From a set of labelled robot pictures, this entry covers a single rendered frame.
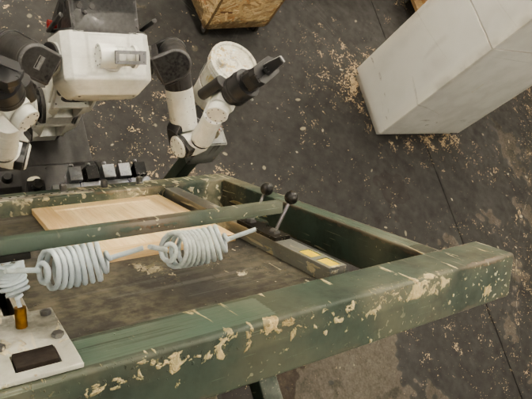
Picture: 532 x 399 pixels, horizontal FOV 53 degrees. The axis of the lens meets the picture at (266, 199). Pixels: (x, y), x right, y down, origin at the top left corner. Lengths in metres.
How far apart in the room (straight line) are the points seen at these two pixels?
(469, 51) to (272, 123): 1.28
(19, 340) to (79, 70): 0.98
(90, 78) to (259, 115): 2.05
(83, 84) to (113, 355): 1.03
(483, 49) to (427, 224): 1.29
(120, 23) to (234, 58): 1.61
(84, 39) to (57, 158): 1.22
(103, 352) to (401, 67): 3.37
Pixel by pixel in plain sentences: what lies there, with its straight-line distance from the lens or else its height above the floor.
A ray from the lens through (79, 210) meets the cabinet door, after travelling 1.85.
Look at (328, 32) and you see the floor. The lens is 4.40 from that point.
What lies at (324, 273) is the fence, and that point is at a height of 1.66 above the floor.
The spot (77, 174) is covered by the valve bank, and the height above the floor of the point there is 0.76.
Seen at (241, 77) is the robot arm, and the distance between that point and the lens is 1.54.
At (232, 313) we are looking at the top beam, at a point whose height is 1.89.
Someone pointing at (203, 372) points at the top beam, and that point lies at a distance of 0.81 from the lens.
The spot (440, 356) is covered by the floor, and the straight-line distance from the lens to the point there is 3.77.
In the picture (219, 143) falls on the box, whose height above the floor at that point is 0.93.
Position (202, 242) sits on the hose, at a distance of 0.89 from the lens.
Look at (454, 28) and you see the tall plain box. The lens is 3.64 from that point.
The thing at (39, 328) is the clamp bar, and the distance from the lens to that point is 0.85.
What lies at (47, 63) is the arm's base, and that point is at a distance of 1.63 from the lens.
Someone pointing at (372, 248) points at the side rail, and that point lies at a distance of 1.47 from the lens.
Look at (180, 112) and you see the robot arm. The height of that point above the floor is 1.22.
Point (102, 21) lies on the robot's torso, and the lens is 1.69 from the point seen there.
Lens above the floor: 2.65
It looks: 54 degrees down
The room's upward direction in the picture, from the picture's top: 51 degrees clockwise
